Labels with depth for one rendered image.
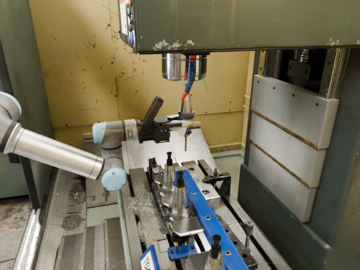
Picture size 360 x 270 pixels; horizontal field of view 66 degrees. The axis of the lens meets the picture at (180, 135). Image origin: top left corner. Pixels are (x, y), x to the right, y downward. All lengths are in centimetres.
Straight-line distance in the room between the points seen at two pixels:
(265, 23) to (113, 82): 142
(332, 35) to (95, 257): 117
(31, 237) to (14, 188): 171
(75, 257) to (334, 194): 107
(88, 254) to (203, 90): 139
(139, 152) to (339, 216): 132
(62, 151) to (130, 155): 114
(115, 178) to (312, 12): 71
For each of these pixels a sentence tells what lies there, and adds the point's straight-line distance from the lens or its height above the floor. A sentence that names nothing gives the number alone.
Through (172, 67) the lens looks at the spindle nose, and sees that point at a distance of 94.
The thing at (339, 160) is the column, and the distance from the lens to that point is 110.
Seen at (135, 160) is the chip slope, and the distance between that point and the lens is 196.
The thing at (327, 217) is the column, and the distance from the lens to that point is 121.
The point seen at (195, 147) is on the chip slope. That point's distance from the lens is 208.
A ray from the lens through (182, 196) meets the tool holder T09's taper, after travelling 68.
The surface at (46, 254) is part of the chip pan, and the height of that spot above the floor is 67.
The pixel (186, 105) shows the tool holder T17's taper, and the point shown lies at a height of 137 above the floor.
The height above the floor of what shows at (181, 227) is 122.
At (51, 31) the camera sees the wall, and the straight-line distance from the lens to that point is 198.
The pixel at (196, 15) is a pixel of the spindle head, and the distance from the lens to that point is 66.
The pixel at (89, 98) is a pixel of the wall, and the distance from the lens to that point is 202.
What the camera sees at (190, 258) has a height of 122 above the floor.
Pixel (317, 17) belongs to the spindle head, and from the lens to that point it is 83.
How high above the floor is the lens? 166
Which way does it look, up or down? 23 degrees down
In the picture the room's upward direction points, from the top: straight up
